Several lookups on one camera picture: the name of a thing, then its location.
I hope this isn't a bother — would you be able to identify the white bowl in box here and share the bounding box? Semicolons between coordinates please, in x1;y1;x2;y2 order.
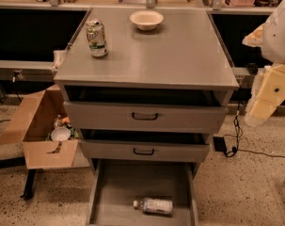
51;127;71;141

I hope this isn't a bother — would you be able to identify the green soda can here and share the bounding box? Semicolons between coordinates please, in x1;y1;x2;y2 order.
86;19;108;57

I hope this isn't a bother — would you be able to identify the brown cardboard box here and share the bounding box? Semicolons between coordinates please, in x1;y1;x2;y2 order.
0;86;89;170

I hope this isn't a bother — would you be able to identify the black phone on ledge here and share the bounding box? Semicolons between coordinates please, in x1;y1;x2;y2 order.
245;63;259;75

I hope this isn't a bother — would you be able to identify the black power adapter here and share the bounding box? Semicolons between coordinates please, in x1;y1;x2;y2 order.
214;137;227;153

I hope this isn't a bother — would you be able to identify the grey middle drawer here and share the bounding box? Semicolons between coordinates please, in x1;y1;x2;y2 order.
80;139;210;163

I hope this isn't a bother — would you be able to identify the grey top drawer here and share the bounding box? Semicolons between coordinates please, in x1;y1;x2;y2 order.
64;102;228;134

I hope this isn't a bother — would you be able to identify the grey bottom drawer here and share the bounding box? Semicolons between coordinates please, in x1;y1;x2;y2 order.
85;160;199;226

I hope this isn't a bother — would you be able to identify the grey drawer cabinet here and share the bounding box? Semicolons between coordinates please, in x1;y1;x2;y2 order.
53;7;240;226

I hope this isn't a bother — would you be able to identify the black floor cable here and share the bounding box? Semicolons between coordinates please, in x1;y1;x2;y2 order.
223;101;285;161

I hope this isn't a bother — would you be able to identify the clear blue plastic bottle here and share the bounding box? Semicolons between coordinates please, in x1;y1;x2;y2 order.
133;198;173;216

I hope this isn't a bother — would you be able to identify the grey drawer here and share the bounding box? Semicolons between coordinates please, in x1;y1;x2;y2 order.
64;102;228;134
80;139;210;163
85;160;199;226

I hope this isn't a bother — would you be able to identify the white bowl on counter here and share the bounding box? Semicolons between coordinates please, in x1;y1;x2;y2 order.
130;10;164;31

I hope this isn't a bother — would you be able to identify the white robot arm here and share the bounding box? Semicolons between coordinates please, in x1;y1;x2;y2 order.
243;0;285;126

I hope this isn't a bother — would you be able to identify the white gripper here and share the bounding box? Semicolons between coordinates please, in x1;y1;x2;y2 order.
242;24;285;127

